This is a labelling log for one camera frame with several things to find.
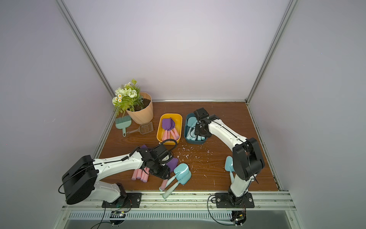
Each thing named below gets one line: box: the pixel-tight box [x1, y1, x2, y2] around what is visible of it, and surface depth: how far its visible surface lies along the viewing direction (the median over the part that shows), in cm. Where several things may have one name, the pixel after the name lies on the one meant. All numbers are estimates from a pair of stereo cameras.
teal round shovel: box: [186, 116, 197, 136], surface depth 106 cm
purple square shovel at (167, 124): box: [162, 118, 176, 140], surface depth 103 cm
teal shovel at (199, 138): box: [191, 135, 206, 141], surface depth 96 cm
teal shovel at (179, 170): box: [163, 163, 190, 189], surface depth 84 cm
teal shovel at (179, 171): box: [164, 163, 190, 190], surface depth 83 cm
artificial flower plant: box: [111, 78, 145, 117], surface depth 85 cm
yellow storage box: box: [156, 113, 183, 146], surface depth 103 cm
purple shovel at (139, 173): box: [136, 168, 143, 179], surface depth 81 cm
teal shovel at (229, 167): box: [224, 155, 235, 184], surface depth 85 cm
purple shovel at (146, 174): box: [142, 166, 151, 183], surface depth 80 cm
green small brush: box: [115, 115, 132, 137], surface depth 109 cm
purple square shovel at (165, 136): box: [162, 129, 169, 142], surface depth 97 cm
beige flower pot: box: [125, 92, 154, 125], surface depth 97 cm
